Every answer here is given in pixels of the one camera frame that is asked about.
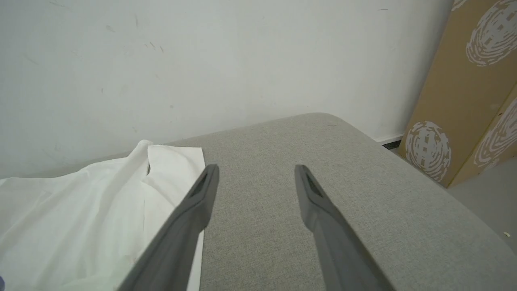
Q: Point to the grey fabric sofa cushion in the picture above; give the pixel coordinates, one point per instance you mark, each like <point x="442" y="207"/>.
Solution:
<point x="323" y="178"/>

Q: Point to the white garment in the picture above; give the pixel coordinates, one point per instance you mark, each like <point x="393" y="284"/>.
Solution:
<point x="80" y="222"/>

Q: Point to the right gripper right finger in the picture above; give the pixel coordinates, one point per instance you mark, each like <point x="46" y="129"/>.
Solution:
<point x="331" y="234"/>

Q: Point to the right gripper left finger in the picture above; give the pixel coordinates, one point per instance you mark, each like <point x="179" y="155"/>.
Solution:
<point x="181" y="238"/>

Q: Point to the large printed cardboard box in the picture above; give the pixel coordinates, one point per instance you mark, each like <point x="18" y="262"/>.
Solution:
<point x="456" y="93"/>

